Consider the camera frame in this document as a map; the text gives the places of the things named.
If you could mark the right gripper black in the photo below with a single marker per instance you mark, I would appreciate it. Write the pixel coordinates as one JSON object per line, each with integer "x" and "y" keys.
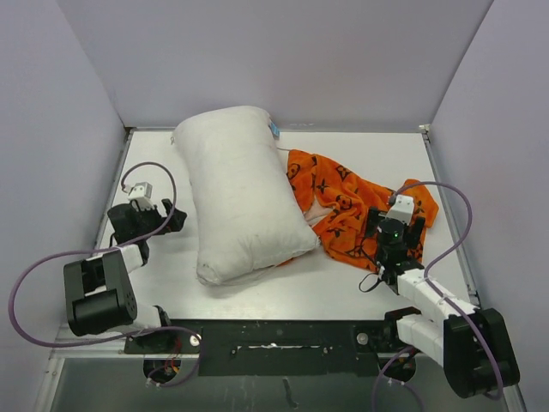
{"x": 415, "y": 232}

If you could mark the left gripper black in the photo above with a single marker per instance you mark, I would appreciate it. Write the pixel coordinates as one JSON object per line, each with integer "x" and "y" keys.
{"x": 170, "y": 224}

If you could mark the orange patterned pillowcase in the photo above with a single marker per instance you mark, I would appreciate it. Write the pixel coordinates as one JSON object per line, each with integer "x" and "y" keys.
{"x": 339, "y": 201}

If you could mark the white pillow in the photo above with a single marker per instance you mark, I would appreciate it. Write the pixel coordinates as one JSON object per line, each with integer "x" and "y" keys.
{"x": 247, "y": 216}

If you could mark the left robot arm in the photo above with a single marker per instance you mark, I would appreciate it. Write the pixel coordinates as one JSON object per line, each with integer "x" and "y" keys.
{"x": 99, "y": 296}

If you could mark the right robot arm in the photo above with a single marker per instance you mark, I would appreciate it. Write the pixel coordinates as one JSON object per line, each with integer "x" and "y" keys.
{"x": 472, "y": 345}

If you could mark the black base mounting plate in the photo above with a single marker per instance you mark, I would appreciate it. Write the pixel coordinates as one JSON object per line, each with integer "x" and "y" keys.
{"x": 276, "y": 348}

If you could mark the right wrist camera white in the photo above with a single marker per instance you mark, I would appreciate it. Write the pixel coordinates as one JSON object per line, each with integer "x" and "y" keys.
{"x": 401, "y": 208}

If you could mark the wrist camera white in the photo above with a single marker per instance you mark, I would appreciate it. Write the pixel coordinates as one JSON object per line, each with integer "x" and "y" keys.
{"x": 140, "y": 196}
{"x": 401, "y": 208}

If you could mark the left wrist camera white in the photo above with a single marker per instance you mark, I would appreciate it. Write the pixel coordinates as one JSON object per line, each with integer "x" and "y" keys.
{"x": 140, "y": 196}

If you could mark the aluminium frame rail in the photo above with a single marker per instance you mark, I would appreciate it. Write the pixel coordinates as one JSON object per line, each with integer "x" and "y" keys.
{"x": 86, "y": 343}

